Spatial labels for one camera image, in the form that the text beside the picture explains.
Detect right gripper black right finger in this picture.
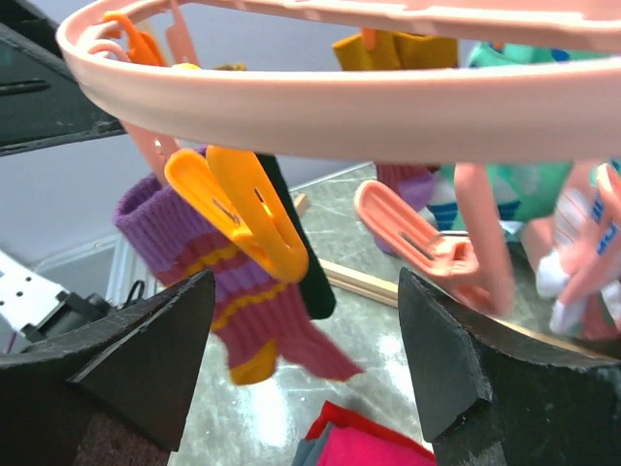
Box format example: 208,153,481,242
398,270,620,465

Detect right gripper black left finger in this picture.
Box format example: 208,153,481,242
1,271,214,465

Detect purple orange striped sock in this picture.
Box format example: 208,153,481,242
114,175,362,385

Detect dark green dotted sock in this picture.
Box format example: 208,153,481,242
254,153,338,320

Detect pink round clip hanger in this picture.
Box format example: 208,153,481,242
56,1,620,313

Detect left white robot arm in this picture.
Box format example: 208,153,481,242
1,252,115,354

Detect red folded towel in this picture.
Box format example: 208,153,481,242
304,401,436,460

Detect white blue hanging sock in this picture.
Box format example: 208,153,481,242
520,160,620,341

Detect grey folded towel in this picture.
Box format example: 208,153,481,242
291,422,334,466

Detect teal hanging sock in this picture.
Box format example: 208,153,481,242
427,42,610,230

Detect maroon purple hanging sock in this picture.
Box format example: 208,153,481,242
373,163,438,256

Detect wooden clothes rack frame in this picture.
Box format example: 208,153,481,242
293,192,402,308

